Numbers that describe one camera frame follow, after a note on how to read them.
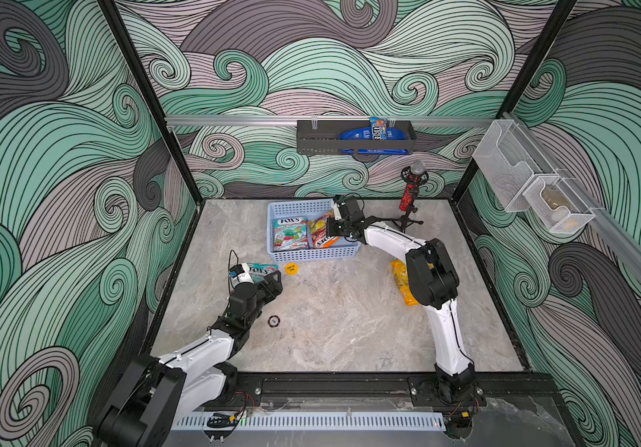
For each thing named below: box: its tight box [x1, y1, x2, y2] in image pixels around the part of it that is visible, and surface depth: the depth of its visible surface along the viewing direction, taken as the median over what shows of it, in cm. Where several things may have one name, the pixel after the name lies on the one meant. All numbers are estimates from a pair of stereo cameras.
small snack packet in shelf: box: [368, 116, 388, 141], surface depth 92 cm
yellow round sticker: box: [285, 262, 300, 276], surface depth 100 cm
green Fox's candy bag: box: [272, 216, 311, 253], surface depth 106 cm
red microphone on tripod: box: [389, 160, 429, 233], surface depth 98 cm
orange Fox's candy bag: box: [309, 212, 341, 249], surface depth 105 cm
